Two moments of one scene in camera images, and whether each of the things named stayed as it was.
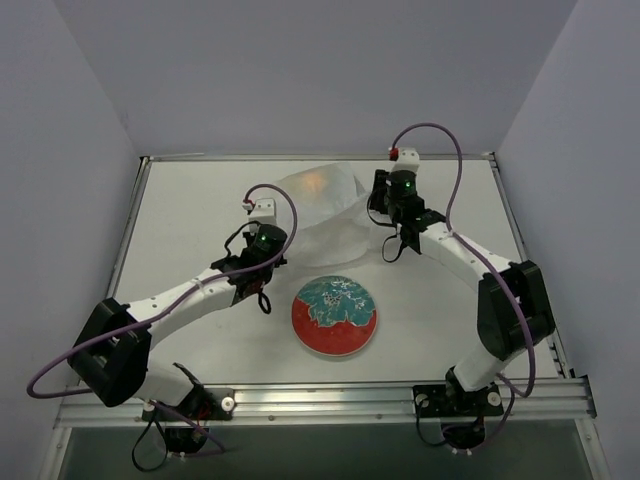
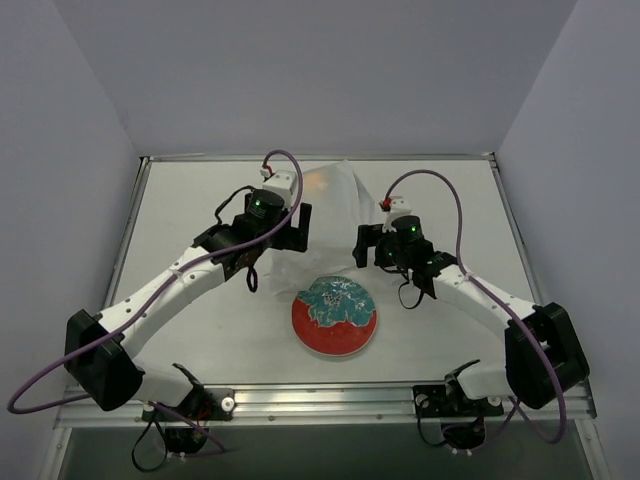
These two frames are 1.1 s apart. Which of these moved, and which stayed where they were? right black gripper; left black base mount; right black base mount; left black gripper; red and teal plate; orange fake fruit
Moved: right black gripper; left black gripper
Stayed: left black base mount; right black base mount; red and teal plate; orange fake fruit
